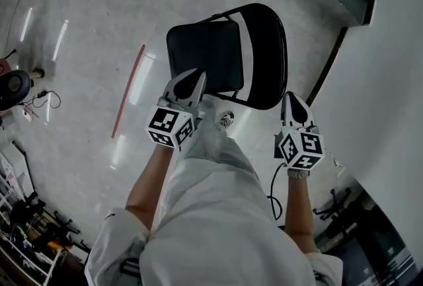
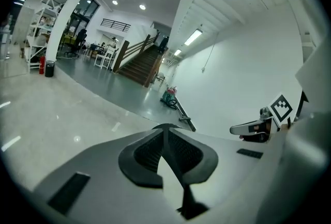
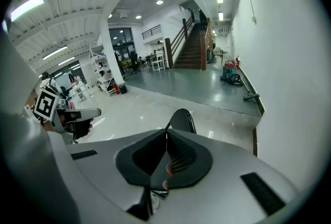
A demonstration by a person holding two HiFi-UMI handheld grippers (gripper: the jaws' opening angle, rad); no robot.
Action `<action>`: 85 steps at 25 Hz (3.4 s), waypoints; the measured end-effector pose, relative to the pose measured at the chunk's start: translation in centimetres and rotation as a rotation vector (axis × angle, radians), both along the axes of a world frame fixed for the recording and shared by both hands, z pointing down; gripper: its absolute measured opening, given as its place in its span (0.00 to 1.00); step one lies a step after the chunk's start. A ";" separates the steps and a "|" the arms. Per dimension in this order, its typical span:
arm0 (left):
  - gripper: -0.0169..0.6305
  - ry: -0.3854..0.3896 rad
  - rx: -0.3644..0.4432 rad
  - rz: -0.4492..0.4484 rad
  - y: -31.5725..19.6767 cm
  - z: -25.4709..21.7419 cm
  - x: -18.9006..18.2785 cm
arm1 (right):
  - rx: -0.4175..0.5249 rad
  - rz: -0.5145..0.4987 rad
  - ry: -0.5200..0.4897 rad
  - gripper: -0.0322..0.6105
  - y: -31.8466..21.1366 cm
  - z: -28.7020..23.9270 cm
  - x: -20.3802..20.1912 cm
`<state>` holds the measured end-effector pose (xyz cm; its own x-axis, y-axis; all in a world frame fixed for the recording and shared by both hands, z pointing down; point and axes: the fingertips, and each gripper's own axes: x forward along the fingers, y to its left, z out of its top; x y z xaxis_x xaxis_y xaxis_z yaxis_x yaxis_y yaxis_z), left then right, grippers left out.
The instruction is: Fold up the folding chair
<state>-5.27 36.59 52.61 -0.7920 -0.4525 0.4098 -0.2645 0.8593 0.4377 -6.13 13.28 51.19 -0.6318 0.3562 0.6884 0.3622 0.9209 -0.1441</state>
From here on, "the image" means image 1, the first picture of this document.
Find person's white shirt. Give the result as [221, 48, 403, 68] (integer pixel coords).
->
[84, 157, 344, 286]

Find silver wristwatch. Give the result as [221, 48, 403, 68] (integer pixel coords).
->
[287, 168, 311, 180]

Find thin black cable with adapter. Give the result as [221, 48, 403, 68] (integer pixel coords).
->
[21, 90, 62, 110]

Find person's grey trousers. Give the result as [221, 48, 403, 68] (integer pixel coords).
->
[178, 94, 262, 186]

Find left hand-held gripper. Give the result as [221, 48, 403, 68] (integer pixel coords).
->
[144, 68, 208, 149]

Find red floor tape strip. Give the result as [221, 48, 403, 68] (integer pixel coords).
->
[110, 44, 146, 139]

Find black folding chair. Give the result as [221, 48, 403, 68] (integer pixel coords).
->
[166, 3, 288, 111]

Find cluttered tool rack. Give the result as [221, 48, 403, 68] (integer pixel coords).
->
[0, 175, 92, 286]

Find black power cable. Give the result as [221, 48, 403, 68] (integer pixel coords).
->
[269, 162, 288, 223]

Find coiled white cable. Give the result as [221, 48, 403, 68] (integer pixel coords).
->
[325, 151, 346, 169]

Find person's right forearm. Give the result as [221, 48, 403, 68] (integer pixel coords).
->
[284, 177, 320, 246]

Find person's left forearm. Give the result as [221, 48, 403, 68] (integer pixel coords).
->
[125, 144, 176, 232]

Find white box cabinet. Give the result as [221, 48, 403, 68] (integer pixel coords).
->
[0, 142, 34, 199]

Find person's right shoe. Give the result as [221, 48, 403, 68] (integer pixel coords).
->
[214, 111, 235, 129]

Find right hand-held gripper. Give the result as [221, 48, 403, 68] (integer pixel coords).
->
[274, 91, 327, 170]

